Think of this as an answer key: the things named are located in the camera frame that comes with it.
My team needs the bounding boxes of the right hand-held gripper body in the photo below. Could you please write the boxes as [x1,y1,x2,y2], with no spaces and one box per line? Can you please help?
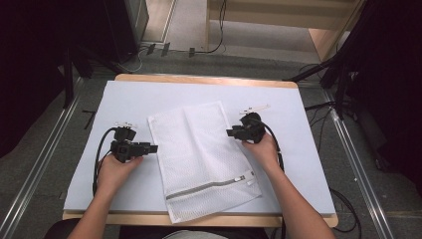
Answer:
[235,104,272,144]

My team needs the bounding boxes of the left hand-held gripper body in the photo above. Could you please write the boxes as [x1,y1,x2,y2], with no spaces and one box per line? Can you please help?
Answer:
[109,120,149,164]

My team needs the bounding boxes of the white mesh laundry bag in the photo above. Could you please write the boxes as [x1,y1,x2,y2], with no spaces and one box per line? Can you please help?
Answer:
[146,101,263,224]

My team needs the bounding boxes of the person's right hand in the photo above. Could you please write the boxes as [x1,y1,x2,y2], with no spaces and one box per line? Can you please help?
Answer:
[241,132,283,174]

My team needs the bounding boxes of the person's left hand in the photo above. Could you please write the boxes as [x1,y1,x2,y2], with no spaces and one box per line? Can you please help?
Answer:
[95,153,144,196]

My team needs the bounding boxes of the white table mat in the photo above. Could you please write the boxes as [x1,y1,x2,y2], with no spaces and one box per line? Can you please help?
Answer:
[63,80,337,215]

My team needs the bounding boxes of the wooden table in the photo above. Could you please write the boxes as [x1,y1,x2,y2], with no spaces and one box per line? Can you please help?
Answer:
[62,73,339,229]

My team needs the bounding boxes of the person's dark clothing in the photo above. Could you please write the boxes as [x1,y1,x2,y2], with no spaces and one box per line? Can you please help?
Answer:
[43,217,287,239]

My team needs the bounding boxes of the black metal stand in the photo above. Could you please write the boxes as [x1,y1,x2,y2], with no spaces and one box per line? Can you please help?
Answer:
[283,0,392,120]

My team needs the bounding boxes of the light wooden furniture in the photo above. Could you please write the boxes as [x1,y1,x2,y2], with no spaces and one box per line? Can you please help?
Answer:
[204,0,367,63]

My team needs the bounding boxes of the black cabinet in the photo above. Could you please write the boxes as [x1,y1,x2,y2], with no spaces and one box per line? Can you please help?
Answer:
[99,0,150,65]

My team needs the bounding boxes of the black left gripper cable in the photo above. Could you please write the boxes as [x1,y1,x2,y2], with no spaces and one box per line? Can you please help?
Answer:
[92,126,117,197]

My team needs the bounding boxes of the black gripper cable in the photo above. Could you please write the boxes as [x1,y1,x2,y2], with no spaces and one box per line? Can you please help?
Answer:
[253,118,286,173]
[92,126,117,197]

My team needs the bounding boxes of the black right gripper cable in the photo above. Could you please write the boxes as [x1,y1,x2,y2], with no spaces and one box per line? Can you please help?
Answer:
[253,118,286,173]

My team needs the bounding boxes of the black floor cables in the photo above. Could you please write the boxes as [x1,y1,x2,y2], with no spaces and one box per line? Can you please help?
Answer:
[303,99,336,153]

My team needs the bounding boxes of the white floor cable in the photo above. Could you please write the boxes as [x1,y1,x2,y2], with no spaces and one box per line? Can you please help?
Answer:
[118,46,151,74]

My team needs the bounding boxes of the aluminium floor rail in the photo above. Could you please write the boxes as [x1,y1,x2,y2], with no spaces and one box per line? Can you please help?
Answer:
[322,89,396,239]
[0,78,84,239]

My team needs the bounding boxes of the black hanging cable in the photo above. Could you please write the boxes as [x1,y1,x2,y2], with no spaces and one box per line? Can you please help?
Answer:
[194,0,229,55]

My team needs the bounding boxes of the black floor cable loop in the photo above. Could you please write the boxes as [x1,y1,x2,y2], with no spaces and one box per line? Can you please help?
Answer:
[327,187,362,234]

